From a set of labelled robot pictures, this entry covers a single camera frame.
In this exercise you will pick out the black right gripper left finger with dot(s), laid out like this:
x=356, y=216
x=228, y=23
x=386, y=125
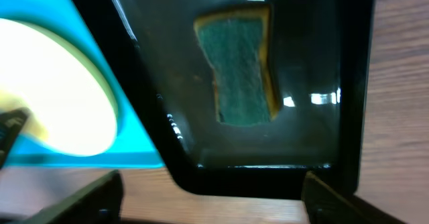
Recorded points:
x=96, y=203

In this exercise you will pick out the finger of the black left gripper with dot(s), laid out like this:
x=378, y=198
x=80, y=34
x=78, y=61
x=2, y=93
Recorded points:
x=12, y=123

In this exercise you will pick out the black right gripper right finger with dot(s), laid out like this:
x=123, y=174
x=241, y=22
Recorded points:
x=324, y=205

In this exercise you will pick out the yellow plate with sauce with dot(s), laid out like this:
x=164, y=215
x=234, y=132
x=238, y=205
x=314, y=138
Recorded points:
x=72, y=108

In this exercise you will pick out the green yellow sponge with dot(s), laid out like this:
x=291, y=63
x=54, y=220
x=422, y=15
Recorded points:
x=235, y=43

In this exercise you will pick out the teal plastic tray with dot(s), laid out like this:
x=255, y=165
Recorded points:
x=132, y=147

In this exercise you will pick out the black rectangular water tray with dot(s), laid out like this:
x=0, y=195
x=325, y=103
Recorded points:
x=319, y=59

